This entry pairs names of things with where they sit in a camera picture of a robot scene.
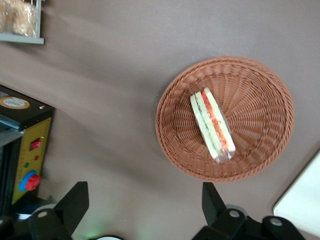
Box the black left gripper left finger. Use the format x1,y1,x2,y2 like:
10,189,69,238
28,181,90,240

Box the cream rectangular tray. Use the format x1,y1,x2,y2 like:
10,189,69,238
272,149,320,238

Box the grey wire rack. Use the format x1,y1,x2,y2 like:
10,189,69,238
0,0,46,46

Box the clear bag of puffed snacks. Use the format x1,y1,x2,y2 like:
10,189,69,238
0,0,15,34
9,0,38,38

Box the black machine with yellow panel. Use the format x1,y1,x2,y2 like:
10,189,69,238
0,84,56,219

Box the round brown wicker basket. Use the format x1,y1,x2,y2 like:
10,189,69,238
154,56,295,183

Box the triangle sandwich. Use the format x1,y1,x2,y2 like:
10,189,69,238
189,86,237,165

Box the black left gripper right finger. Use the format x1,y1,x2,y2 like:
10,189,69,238
191,181,251,240

